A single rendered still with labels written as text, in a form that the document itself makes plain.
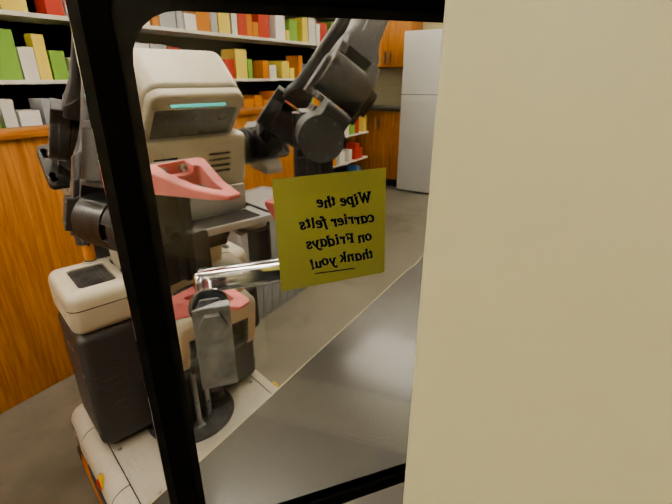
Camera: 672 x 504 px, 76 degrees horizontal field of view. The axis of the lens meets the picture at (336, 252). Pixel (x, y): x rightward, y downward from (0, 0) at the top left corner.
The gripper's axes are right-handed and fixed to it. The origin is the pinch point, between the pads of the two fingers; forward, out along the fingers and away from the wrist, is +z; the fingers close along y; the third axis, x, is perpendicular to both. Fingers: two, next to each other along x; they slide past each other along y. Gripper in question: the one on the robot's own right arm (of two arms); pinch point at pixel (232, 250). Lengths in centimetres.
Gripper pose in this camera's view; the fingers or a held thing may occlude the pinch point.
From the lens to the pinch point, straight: 37.7
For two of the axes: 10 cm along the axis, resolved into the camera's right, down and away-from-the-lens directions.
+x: 5.2, -3.1, 8.0
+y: 0.0, -9.3, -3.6
